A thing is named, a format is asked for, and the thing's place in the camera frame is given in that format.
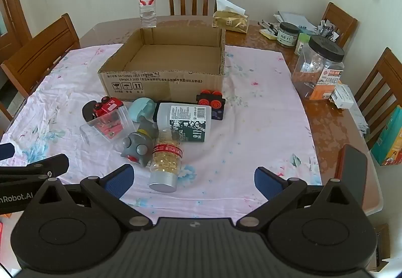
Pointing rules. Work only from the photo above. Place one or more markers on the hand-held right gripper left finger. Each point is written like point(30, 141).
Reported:
point(121, 179)

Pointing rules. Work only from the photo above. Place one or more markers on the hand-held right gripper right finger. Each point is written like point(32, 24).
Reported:
point(267, 180)

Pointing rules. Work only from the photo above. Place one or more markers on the wooden door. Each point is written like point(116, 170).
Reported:
point(12, 8)

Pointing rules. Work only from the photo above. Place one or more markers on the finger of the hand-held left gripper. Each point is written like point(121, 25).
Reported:
point(47, 166)
point(6, 151)

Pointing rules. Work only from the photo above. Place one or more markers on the clear water bottle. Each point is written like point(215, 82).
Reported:
point(147, 5)

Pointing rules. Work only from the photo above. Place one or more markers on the stack of white papers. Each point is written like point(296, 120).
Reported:
point(293, 19)

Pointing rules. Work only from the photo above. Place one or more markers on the small white box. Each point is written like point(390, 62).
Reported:
point(342, 97)

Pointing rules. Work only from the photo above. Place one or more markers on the clear plastic container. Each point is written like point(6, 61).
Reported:
point(122, 121)

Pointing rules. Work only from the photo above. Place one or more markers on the teal printed box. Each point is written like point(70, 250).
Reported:
point(389, 140)

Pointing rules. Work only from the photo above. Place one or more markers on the light blue plastic case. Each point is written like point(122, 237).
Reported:
point(139, 108)

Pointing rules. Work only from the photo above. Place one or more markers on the gold tissue pack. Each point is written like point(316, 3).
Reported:
point(230, 22)

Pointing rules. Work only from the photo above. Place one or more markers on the grey toy figure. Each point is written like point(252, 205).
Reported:
point(135, 146)

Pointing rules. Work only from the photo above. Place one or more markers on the cardboard box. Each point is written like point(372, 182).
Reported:
point(157, 83)

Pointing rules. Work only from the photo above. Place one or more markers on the black toy orange wheels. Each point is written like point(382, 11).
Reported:
point(218, 113)

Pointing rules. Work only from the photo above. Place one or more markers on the green lid spice bottle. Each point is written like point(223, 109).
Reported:
point(302, 42)

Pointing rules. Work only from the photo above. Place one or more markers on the holder with paper scraps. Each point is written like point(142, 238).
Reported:
point(326, 31)

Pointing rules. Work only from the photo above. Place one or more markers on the white bottle dark label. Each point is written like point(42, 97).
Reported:
point(185, 114)

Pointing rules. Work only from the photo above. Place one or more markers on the large clear jar black lid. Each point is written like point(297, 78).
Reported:
point(317, 70)

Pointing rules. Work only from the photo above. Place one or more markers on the red toy car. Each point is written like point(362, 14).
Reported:
point(108, 107)

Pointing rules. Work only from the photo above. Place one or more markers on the black oval brush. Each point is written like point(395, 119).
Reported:
point(88, 110)

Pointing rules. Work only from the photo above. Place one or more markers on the glass jar dark lid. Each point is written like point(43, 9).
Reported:
point(288, 34)

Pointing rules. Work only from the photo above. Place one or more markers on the floral pink cloth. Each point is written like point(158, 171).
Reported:
point(251, 127)

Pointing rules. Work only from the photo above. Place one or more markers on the phone with red case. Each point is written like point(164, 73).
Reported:
point(353, 171)

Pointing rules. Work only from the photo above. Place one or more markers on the yellow capsule bottle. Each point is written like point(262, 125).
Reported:
point(165, 165)

